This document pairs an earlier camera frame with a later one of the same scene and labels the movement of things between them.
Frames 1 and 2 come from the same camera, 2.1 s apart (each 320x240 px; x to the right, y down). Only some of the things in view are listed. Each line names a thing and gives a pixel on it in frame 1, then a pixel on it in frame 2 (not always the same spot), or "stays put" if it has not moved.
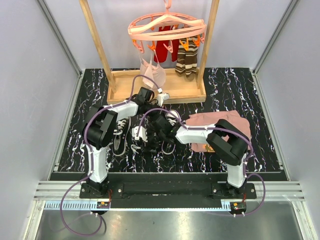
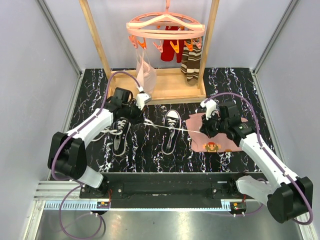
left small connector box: x=103 y=205 stays put
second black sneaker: x=121 y=133 stays put
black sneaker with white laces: x=169 y=147 stays put
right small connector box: x=238 y=207 stays put
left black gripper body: x=152 y=112 -> x=132 y=112
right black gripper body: x=154 y=138 -> x=214 y=125
